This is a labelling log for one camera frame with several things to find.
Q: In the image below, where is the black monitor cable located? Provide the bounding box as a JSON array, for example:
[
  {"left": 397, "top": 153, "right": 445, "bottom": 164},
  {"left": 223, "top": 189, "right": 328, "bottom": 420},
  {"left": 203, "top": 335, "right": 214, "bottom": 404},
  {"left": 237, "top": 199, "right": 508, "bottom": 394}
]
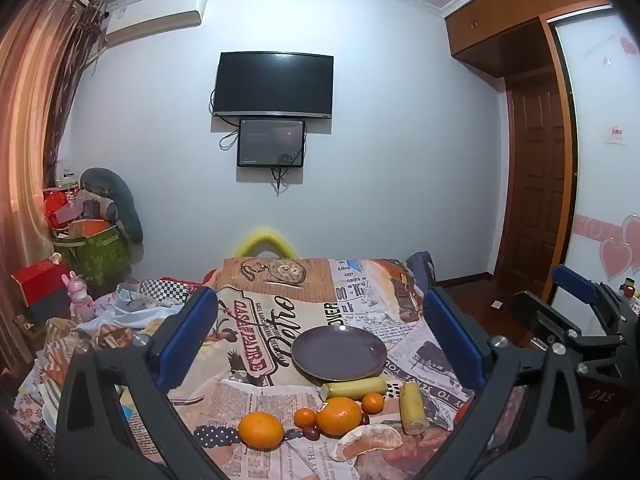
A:
[{"left": 271, "top": 152, "right": 306, "bottom": 196}]

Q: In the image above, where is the black wall television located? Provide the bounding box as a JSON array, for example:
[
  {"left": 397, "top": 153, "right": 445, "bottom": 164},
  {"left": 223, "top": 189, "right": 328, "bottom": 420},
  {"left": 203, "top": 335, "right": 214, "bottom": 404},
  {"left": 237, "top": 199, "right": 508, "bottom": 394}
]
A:
[{"left": 212, "top": 51, "right": 334, "bottom": 120}]

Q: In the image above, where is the brown wooden door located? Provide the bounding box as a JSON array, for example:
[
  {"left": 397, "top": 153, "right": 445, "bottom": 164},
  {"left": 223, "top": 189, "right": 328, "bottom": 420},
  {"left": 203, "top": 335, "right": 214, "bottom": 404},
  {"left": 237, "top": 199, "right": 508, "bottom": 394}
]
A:
[{"left": 500, "top": 72, "right": 578, "bottom": 291}]

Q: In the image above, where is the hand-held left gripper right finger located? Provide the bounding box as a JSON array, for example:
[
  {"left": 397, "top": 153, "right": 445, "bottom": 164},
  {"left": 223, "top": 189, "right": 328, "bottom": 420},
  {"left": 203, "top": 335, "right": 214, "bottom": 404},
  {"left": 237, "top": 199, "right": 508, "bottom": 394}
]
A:
[{"left": 424, "top": 287, "right": 591, "bottom": 480}]

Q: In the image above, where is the pink toy rabbit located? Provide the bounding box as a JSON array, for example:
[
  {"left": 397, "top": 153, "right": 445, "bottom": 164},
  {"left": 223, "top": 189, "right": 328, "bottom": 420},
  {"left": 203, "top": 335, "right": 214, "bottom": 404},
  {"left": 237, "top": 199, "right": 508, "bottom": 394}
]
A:
[{"left": 62, "top": 270, "right": 96, "bottom": 318}]

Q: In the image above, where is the small black wall monitor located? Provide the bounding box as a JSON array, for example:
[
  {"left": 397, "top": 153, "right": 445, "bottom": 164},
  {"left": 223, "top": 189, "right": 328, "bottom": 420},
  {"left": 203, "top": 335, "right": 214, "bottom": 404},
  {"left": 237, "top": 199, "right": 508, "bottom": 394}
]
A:
[{"left": 237, "top": 118, "right": 306, "bottom": 168}]

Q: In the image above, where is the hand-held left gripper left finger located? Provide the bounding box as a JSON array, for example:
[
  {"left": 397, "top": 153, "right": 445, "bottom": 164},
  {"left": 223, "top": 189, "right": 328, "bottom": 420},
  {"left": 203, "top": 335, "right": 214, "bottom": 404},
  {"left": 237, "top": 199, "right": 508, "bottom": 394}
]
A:
[{"left": 55, "top": 287, "right": 221, "bottom": 480}]

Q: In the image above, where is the orange curtain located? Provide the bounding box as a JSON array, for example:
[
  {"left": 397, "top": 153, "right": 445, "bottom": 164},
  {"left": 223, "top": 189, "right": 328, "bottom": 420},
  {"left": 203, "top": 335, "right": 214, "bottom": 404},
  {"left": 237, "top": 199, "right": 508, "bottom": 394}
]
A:
[{"left": 0, "top": 0, "right": 96, "bottom": 361}]

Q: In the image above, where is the pale green corn cob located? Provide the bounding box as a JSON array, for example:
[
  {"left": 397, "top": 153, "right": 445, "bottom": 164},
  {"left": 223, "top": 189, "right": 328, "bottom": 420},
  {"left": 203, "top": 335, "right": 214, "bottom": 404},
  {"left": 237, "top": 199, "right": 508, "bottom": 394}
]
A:
[{"left": 320, "top": 377, "right": 388, "bottom": 402}]

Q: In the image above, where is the dark purple plate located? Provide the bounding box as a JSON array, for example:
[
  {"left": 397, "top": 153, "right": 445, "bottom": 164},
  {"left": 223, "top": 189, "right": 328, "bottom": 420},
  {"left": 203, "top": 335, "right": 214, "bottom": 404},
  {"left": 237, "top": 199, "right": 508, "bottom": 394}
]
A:
[{"left": 291, "top": 325, "right": 388, "bottom": 382}]

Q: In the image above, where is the red gift box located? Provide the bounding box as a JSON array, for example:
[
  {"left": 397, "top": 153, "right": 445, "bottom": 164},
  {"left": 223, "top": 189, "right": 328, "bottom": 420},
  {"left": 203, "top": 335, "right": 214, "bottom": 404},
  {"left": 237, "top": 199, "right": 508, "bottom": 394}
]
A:
[{"left": 44, "top": 187, "right": 81, "bottom": 231}]

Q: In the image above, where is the dark maroon curtain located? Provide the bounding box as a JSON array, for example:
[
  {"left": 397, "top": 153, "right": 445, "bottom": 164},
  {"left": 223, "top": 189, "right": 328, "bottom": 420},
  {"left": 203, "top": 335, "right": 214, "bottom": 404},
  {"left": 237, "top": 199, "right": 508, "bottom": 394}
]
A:
[{"left": 42, "top": 0, "right": 108, "bottom": 186}]

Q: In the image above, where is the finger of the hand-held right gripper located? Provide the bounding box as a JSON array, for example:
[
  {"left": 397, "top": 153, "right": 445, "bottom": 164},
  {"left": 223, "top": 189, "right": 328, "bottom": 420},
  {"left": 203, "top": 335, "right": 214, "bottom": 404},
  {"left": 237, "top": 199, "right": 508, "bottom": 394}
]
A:
[
  {"left": 510, "top": 290, "right": 581, "bottom": 352},
  {"left": 551, "top": 264, "right": 626, "bottom": 312}
]

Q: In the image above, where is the dark blue bag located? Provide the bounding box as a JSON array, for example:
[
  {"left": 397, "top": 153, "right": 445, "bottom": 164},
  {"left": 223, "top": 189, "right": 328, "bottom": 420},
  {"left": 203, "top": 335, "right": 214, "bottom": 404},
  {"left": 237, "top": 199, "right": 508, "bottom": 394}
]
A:
[{"left": 406, "top": 251, "right": 437, "bottom": 291}]

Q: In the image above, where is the yellow foam arch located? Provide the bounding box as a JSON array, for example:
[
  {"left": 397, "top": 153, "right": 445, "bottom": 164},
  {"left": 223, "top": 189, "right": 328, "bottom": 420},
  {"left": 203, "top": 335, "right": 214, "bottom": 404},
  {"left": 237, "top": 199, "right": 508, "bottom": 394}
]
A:
[{"left": 235, "top": 228, "right": 299, "bottom": 260}]

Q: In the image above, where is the yellow corn cob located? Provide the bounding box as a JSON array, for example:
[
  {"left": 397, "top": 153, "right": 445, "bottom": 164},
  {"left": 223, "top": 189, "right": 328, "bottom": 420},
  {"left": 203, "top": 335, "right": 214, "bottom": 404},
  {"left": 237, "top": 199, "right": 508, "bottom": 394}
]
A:
[{"left": 399, "top": 382, "right": 427, "bottom": 436}]

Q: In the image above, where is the wooden overhead cabinet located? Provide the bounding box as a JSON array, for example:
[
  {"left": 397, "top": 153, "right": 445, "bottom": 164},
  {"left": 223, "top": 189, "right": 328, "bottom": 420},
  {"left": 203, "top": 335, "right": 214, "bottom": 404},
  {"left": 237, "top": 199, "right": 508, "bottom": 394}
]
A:
[{"left": 444, "top": 0, "right": 613, "bottom": 78}]

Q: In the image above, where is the black white checkered cloth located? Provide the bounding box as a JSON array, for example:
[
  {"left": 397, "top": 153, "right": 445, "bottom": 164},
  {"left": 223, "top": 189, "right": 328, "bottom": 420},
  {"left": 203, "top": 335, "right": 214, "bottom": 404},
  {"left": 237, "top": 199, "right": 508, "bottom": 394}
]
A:
[{"left": 137, "top": 279, "right": 193, "bottom": 306}]

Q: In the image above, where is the newspaper print tablecloth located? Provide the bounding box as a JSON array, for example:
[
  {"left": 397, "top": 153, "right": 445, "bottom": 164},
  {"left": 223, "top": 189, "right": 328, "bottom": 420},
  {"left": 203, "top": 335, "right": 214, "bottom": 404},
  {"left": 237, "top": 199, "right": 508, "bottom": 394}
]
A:
[{"left": 112, "top": 257, "right": 531, "bottom": 480}]

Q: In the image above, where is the white and blue cloth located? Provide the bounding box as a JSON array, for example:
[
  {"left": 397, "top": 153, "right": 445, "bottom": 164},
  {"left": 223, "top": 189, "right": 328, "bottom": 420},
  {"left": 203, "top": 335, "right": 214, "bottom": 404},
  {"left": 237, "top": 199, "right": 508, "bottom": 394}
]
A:
[{"left": 75, "top": 280, "right": 166, "bottom": 333}]

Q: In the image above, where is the black television cable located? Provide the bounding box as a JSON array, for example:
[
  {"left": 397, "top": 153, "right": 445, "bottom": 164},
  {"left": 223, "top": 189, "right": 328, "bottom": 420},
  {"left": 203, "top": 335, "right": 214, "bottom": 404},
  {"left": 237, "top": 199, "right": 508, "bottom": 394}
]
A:
[{"left": 218, "top": 115, "right": 241, "bottom": 151}]

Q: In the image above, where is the large orange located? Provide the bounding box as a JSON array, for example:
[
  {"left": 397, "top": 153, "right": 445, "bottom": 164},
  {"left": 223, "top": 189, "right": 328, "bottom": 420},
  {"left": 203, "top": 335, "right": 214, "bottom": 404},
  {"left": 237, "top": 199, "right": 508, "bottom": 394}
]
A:
[
  {"left": 238, "top": 411, "right": 285, "bottom": 451},
  {"left": 315, "top": 396, "right": 363, "bottom": 437}
]

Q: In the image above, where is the white air conditioner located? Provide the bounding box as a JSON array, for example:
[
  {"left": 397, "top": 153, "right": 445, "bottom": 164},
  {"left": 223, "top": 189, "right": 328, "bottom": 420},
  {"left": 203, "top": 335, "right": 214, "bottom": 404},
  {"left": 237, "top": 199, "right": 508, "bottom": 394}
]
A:
[{"left": 102, "top": 0, "right": 208, "bottom": 48}]

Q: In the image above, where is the white wardrobe door with hearts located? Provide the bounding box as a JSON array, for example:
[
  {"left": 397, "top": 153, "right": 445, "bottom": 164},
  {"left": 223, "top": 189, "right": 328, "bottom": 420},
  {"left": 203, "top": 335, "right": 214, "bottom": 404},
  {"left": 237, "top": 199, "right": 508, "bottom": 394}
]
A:
[{"left": 547, "top": 2, "right": 640, "bottom": 306}]

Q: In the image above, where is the orange cardboard box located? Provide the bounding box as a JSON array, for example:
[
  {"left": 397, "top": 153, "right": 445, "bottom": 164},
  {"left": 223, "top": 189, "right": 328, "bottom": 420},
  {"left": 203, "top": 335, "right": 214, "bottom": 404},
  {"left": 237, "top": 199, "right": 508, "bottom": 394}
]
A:
[{"left": 67, "top": 219, "right": 113, "bottom": 239}]

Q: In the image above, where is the green patterned box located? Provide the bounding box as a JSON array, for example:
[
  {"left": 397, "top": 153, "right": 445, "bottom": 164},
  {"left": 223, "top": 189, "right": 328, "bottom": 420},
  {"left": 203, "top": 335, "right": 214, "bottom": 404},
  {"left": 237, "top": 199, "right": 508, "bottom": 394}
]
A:
[{"left": 52, "top": 227, "right": 133, "bottom": 286}]

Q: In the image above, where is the red flat box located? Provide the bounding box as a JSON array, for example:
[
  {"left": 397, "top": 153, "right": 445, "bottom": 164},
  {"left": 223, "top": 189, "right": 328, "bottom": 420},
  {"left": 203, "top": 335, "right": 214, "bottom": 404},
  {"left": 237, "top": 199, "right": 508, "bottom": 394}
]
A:
[{"left": 11, "top": 260, "right": 71, "bottom": 326}]

